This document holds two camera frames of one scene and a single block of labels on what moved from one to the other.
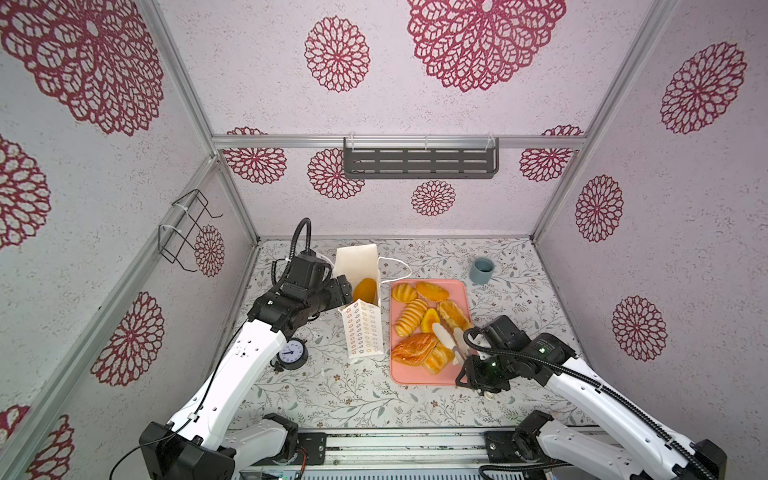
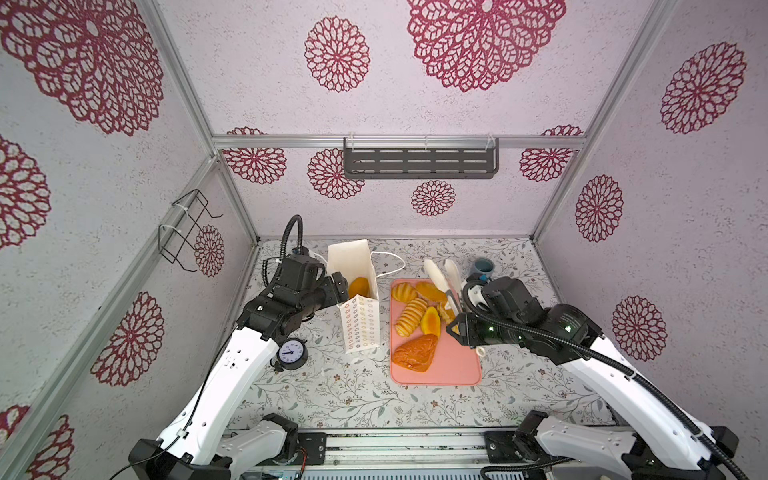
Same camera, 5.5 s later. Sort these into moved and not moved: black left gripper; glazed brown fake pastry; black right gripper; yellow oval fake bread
Moved: black right gripper
Not moved: glazed brown fake pastry; black left gripper; yellow oval fake bread
